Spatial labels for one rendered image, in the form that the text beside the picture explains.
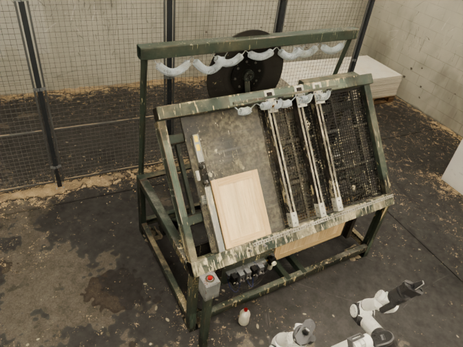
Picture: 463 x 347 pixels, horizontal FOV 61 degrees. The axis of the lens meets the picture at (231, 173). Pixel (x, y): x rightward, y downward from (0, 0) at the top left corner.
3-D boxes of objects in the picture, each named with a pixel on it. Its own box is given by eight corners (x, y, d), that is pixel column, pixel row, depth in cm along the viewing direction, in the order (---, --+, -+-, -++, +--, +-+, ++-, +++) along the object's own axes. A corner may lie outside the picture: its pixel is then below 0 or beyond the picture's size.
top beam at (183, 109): (155, 122, 299) (158, 120, 290) (151, 109, 299) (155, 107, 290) (366, 85, 395) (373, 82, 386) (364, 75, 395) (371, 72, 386)
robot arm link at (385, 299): (405, 295, 219) (390, 303, 226) (390, 282, 220) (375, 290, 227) (402, 310, 211) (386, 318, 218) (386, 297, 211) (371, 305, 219)
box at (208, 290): (204, 302, 293) (206, 287, 282) (198, 290, 301) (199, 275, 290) (218, 297, 298) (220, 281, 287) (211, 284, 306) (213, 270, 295)
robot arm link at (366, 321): (365, 319, 249) (385, 341, 228) (346, 318, 246) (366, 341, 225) (369, 302, 247) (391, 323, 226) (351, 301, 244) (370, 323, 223)
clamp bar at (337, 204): (331, 211, 368) (350, 213, 347) (304, 86, 362) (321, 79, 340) (340, 208, 372) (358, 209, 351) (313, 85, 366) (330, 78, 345)
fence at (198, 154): (217, 252, 316) (219, 253, 312) (190, 135, 311) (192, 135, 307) (222, 250, 318) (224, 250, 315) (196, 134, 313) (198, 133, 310)
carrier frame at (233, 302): (189, 332, 353) (193, 273, 303) (139, 230, 445) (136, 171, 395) (366, 255, 449) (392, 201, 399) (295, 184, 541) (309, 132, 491)
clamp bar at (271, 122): (286, 227, 346) (303, 229, 324) (257, 93, 339) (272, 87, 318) (296, 224, 350) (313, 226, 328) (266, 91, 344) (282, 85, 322)
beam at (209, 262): (189, 275, 311) (194, 278, 301) (185, 261, 310) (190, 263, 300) (386, 204, 407) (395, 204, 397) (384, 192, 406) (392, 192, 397)
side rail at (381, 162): (377, 194, 403) (386, 194, 393) (355, 87, 397) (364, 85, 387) (383, 192, 406) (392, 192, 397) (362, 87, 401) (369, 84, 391)
